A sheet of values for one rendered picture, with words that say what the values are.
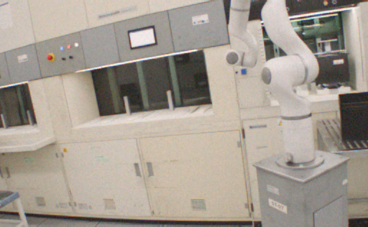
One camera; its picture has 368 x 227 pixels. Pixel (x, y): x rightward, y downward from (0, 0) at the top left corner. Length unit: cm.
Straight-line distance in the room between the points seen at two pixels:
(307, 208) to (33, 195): 247
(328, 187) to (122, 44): 156
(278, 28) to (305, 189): 60
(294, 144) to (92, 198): 185
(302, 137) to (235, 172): 96
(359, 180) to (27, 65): 256
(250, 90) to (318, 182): 92
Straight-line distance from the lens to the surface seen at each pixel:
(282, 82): 114
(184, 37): 200
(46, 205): 304
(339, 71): 216
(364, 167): 213
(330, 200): 130
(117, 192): 250
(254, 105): 197
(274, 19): 123
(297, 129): 121
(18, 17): 278
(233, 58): 153
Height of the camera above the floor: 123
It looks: 10 degrees down
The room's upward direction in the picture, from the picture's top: 9 degrees counter-clockwise
